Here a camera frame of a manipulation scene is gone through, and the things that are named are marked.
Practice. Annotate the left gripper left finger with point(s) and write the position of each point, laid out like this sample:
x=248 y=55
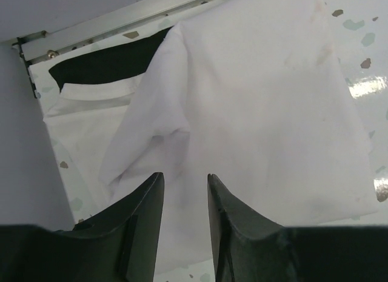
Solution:
x=118 y=244

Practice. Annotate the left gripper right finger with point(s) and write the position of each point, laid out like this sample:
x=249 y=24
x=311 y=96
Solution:
x=247 y=246

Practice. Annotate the white t shirt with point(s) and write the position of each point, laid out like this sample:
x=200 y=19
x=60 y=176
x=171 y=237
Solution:
x=250 y=91

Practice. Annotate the folded black t shirt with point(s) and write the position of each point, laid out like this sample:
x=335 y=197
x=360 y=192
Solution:
x=108 y=65

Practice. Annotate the aluminium frame rail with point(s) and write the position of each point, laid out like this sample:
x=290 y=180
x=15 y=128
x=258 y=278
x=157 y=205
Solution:
x=42 y=46

